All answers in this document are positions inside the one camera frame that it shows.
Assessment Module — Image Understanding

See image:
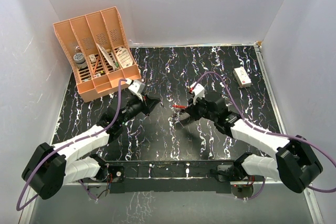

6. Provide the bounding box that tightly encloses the round grey tin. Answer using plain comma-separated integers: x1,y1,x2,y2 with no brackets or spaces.
73,52,87,69

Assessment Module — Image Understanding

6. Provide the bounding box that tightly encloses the small white card box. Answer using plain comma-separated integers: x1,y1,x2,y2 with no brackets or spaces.
89,54,97,63

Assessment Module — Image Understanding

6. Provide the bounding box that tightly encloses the white blister pack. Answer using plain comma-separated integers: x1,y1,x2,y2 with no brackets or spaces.
116,47,133,68

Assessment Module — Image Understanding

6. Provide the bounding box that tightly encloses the orange plastic desk organizer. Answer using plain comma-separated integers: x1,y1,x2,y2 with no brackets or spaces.
53,7,141,102

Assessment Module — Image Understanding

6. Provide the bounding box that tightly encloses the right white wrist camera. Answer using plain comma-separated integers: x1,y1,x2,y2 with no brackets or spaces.
189,82,205,105

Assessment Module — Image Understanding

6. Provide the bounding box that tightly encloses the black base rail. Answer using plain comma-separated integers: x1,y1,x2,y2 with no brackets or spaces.
78,159,266,195

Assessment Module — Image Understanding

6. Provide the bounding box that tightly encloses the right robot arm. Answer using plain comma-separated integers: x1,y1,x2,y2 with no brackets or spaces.
174,98,323,193

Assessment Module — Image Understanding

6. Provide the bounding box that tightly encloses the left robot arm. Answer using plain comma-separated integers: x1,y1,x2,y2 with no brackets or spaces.
22,95,161,199

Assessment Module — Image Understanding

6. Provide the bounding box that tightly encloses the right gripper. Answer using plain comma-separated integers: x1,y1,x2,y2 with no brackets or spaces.
185,94,217,122

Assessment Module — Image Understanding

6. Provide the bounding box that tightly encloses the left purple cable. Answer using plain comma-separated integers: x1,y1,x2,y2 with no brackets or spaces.
16,78,132,211

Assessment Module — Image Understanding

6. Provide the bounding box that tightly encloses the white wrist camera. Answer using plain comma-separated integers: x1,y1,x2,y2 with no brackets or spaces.
126,78,145,101
189,82,205,105

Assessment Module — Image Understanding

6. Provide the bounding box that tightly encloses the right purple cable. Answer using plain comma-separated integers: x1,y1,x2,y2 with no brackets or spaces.
190,71,336,200

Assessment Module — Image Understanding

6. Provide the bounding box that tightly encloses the orange pencil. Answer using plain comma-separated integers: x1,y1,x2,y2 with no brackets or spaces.
93,55,101,75

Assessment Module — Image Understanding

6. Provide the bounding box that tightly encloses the white paper packet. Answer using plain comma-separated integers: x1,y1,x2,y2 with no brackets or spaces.
96,43,119,70

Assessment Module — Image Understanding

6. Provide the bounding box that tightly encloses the small white cardboard box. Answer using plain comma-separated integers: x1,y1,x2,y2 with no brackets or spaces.
233,67,251,88

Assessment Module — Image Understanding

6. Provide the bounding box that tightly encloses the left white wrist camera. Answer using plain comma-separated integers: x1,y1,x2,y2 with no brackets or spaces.
126,78,145,101

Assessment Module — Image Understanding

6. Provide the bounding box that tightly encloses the purple cable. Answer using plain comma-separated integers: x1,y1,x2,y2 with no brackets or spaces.
16,78,132,211
190,71,336,200

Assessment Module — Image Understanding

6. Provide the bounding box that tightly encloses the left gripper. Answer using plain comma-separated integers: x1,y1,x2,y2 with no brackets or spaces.
119,92,161,125

